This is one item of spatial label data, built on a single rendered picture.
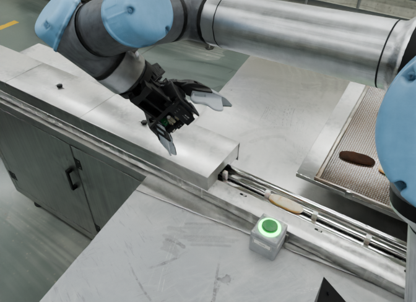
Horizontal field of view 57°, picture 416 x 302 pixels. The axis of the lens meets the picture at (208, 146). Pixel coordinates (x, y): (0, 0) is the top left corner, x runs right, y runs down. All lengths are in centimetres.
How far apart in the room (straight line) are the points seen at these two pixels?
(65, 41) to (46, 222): 179
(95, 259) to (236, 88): 90
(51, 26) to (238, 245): 71
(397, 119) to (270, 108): 121
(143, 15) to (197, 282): 67
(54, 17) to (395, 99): 42
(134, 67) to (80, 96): 84
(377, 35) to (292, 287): 68
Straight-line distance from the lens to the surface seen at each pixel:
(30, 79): 159
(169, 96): 64
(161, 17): 48
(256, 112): 145
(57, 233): 221
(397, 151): 29
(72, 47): 56
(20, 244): 224
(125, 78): 59
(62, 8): 55
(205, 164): 108
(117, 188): 143
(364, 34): 45
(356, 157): 118
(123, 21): 47
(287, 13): 49
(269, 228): 96
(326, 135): 123
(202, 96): 70
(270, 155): 127
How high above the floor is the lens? 166
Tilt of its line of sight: 41 degrees down
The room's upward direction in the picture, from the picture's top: straight up
